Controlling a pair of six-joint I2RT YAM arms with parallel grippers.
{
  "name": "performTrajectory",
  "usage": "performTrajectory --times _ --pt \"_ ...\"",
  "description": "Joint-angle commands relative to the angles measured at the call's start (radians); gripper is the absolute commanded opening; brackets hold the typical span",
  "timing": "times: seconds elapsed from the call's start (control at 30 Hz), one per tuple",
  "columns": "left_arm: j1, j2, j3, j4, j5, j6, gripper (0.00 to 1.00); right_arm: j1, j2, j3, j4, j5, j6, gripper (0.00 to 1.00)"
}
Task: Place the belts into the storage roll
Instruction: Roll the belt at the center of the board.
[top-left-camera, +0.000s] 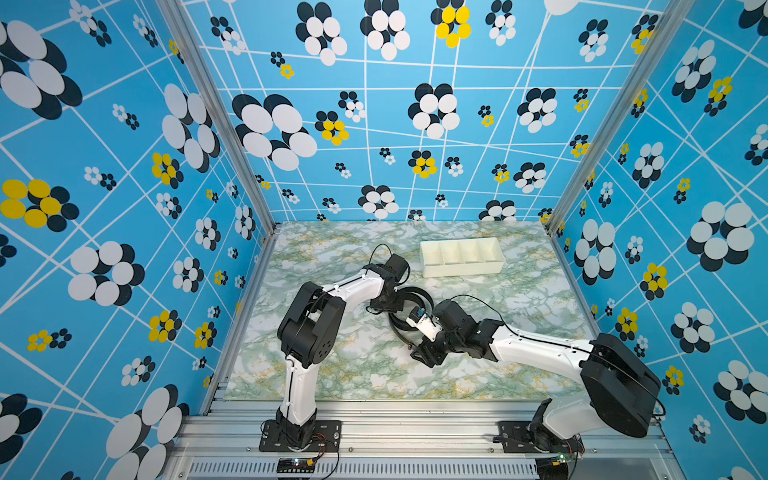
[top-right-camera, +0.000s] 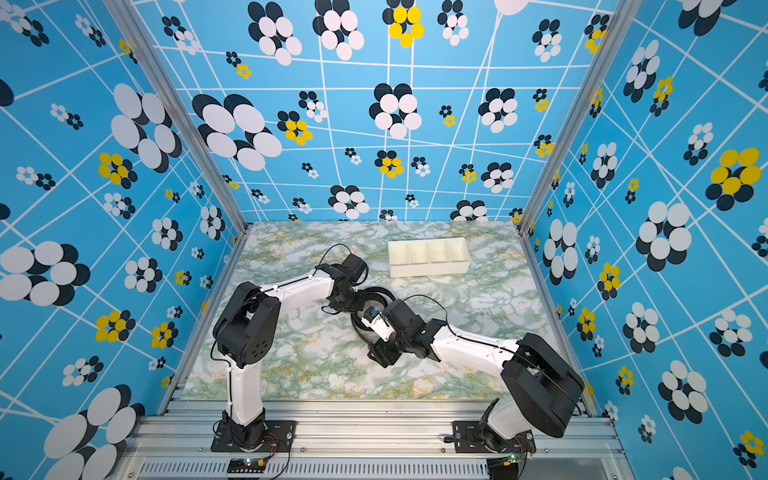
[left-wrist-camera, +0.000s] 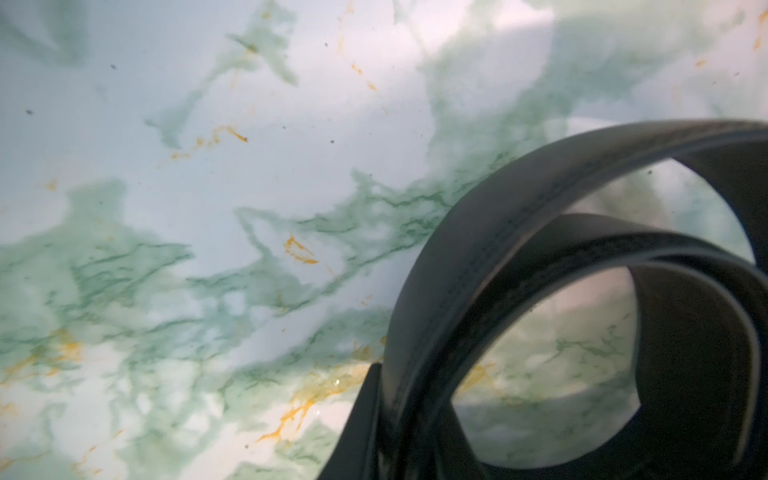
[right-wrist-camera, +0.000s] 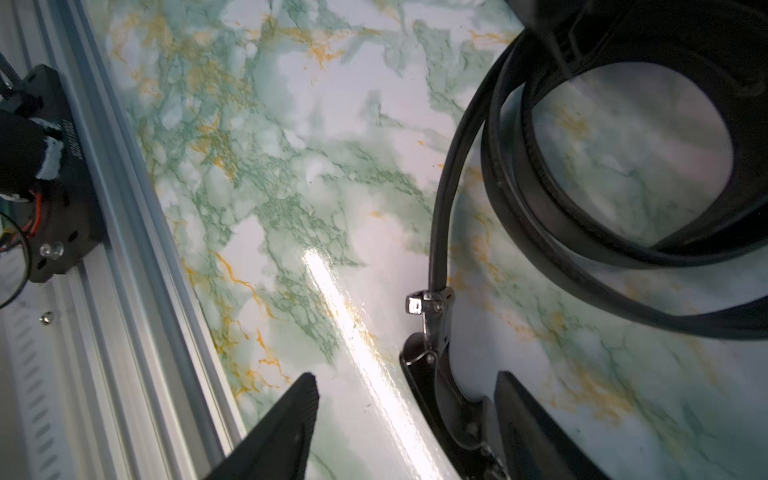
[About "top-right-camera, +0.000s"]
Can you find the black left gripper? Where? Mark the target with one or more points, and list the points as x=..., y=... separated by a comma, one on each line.
x=359, y=306

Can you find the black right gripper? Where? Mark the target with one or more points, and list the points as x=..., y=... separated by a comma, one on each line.
x=382, y=354

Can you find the black belt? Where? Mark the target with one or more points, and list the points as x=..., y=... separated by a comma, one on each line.
x=375, y=297

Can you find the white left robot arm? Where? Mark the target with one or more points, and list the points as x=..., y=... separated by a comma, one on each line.
x=245, y=333

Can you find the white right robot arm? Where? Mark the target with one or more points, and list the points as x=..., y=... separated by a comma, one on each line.
x=543, y=389

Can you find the white compartment storage tray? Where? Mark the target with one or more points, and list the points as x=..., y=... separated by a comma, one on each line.
x=431, y=257

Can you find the right controller board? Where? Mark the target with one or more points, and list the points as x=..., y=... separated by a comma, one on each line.
x=503, y=469

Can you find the controller board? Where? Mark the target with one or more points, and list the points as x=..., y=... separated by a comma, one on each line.
x=246, y=467
x=503, y=469

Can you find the left controller board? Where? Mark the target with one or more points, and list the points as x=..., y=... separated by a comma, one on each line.
x=246, y=467

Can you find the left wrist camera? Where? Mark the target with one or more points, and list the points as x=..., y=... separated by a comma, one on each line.
x=351, y=265

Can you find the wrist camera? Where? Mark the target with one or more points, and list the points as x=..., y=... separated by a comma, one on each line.
x=394, y=319
x=351, y=265

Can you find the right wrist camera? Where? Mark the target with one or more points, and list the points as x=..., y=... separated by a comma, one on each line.
x=394, y=319

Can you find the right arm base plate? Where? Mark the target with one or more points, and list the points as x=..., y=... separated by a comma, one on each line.
x=472, y=437

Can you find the aluminium front rail frame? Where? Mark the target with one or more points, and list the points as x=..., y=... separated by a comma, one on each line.
x=364, y=439

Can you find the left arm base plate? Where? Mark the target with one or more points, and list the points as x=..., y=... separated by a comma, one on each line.
x=263, y=436

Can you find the aluminium corner post left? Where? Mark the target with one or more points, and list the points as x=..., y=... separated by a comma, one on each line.
x=128, y=22

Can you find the aluminium corner post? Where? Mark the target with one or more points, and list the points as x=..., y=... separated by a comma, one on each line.
x=620, y=22
x=128, y=22

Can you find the aluminium corner post right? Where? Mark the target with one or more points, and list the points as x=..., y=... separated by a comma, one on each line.
x=620, y=22

